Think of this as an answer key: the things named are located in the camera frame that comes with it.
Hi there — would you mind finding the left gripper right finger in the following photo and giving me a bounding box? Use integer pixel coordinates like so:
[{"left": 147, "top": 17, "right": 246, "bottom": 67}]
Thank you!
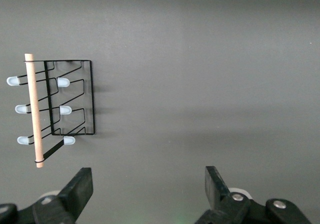
[{"left": 194, "top": 166, "right": 252, "bottom": 224}]

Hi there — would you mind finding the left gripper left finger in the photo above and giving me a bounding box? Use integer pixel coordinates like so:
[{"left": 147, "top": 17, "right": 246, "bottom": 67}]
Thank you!
[{"left": 31, "top": 167, "right": 94, "bottom": 224}]

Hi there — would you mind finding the black wire cup holder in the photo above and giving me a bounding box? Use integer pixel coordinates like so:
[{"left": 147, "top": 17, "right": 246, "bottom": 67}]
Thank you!
[{"left": 6, "top": 53, "right": 98, "bottom": 169}]

